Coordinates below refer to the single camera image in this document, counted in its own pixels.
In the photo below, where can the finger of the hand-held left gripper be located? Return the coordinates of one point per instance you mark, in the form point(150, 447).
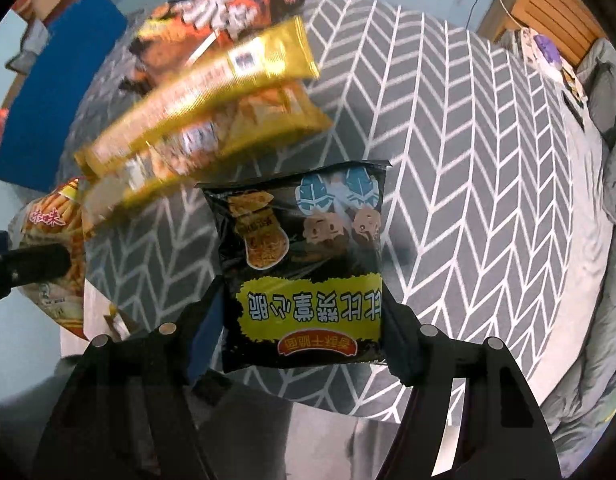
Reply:
point(37, 265)

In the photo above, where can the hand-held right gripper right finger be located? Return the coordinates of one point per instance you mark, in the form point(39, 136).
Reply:
point(399, 355)

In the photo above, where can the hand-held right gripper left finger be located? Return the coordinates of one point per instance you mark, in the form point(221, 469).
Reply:
point(207, 332)

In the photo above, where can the red yellow fries snack packet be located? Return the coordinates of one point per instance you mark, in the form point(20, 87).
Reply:
point(52, 217)

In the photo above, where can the black snack packet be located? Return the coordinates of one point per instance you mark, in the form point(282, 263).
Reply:
point(298, 260)

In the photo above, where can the blue rimmed cardboard box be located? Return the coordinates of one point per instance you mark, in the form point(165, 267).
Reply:
point(52, 90)

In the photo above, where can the person's grey trousers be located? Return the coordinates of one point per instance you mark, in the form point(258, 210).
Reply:
point(268, 427)

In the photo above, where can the grey chevron tablecloth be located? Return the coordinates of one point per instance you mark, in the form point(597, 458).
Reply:
point(463, 160)

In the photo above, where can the gold snack packet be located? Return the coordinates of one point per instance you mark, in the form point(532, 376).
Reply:
point(197, 91)
point(253, 127)

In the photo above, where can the grey bed sheet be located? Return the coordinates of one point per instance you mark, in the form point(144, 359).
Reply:
point(583, 190)

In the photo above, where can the grey duvet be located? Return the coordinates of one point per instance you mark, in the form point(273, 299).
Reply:
point(615, 130)

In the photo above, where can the large orange snack packet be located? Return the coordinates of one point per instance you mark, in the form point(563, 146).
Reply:
point(222, 10)

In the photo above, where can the purple soft item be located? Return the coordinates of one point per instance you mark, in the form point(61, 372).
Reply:
point(548, 52)

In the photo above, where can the wooden headboard shelf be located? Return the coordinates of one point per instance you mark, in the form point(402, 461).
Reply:
point(553, 5)

